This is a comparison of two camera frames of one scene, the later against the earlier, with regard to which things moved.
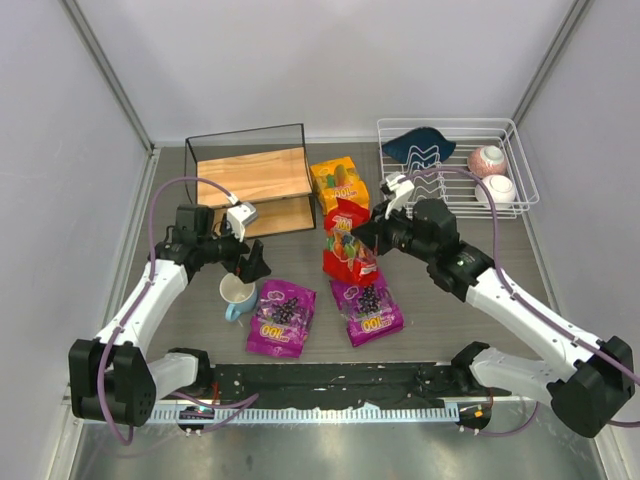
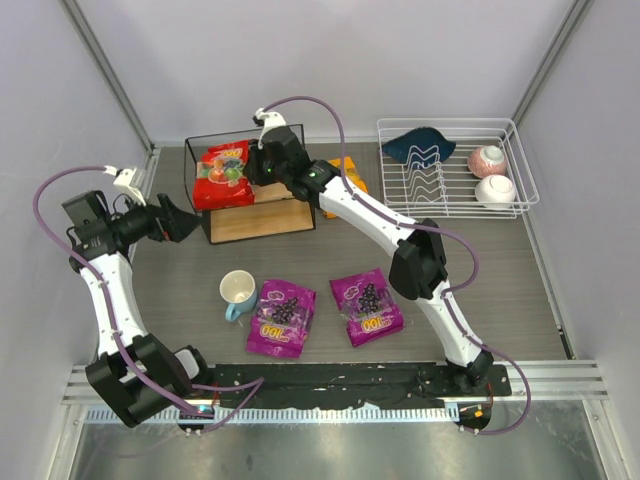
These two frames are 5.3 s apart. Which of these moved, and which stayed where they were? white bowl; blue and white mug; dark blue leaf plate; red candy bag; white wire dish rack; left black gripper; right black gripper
Moved: left black gripper; red candy bag; right black gripper
Stayed: white wire dish rack; dark blue leaf plate; white bowl; blue and white mug
